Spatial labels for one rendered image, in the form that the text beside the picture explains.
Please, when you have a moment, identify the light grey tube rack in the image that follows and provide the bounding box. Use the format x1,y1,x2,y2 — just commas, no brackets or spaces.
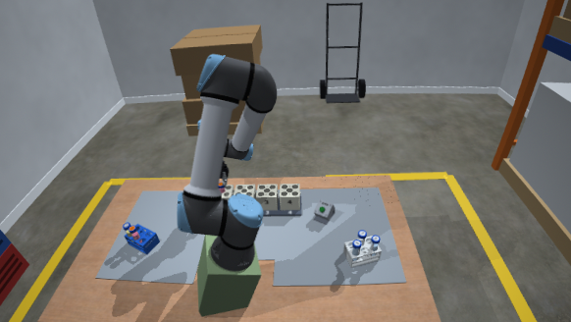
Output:
343,236,382,267

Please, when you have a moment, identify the blue tube rack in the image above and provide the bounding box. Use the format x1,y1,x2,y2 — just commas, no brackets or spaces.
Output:
125,224,160,254

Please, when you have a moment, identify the grey flat mat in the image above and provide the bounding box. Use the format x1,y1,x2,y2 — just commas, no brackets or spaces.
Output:
95,188,406,286

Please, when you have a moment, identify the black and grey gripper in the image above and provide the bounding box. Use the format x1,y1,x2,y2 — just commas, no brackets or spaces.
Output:
220,161,229,188

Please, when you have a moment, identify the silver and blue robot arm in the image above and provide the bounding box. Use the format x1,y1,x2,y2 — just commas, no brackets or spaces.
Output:
178,54,277,271

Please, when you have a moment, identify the grey sloped desk with green button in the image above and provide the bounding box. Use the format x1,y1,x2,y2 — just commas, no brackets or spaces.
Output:
313,199,335,225

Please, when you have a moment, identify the white bucket adapter with holes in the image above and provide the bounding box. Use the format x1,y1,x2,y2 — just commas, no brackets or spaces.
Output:
234,185,256,199
279,184,300,210
222,185,234,200
256,184,279,210

